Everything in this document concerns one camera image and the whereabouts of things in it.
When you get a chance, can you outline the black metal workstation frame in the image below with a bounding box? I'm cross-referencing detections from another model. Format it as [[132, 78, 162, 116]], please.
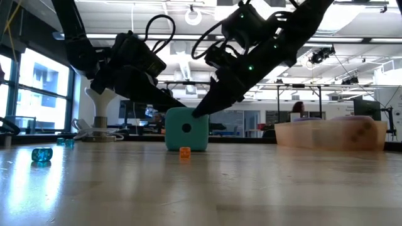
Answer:
[[165, 80, 212, 109], [276, 83, 323, 120]]

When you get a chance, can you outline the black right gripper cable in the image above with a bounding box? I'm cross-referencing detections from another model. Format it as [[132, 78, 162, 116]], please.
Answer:
[[190, 18, 227, 61]]

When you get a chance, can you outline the black monitor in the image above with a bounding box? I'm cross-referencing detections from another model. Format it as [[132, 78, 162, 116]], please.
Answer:
[[353, 99, 383, 122], [118, 102, 147, 119]]

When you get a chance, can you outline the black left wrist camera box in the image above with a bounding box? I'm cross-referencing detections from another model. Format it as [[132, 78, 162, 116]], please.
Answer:
[[114, 30, 168, 78]]

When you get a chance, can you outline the long ceiling light bar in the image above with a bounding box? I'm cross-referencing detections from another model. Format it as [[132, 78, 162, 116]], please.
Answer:
[[52, 30, 402, 44]]

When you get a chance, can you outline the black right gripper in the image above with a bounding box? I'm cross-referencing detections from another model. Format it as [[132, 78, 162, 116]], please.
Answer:
[[192, 39, 298, 118]]

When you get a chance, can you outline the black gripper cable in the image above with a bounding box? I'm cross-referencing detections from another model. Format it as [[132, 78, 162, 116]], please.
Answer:
[[143, 14, 176, 55], [190, 18, 227, 61]]

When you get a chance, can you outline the black aluminium table frame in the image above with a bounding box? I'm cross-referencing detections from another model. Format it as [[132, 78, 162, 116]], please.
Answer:
[[0, 116, 402, 152]]

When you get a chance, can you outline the large green foam die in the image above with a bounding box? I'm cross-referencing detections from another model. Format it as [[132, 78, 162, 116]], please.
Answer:
[[165, 107, 210, 152]]

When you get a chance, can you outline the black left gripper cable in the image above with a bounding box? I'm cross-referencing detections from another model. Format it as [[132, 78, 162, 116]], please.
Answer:
[[143, 14, 176, 55]]

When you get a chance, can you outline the white coiled cable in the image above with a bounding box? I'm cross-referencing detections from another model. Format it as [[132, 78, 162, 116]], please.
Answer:
[[71, 118, 126, 141]]

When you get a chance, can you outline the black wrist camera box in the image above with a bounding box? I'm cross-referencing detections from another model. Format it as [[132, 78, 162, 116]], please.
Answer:
[[114, 30, 168, 78], [221, 3, 268, 48]]

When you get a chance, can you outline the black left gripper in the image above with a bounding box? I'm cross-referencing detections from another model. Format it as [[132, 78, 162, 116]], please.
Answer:
[[90, 61, 187, 111]]

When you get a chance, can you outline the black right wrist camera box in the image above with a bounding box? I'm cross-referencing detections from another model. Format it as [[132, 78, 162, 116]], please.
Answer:
[[221, 3, 268, 48]]

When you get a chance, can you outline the white mushroom-shaped lamp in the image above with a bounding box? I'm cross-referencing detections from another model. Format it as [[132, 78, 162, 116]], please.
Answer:
[[84, 87, 119, 143]]

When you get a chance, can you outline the white cable ring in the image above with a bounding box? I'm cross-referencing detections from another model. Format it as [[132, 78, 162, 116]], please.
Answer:
[[184, 8, 203, 26]]

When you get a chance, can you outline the orange translucent plastic bin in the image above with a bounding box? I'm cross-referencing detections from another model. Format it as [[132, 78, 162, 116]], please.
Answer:
[[274, 121, 388, 151]]

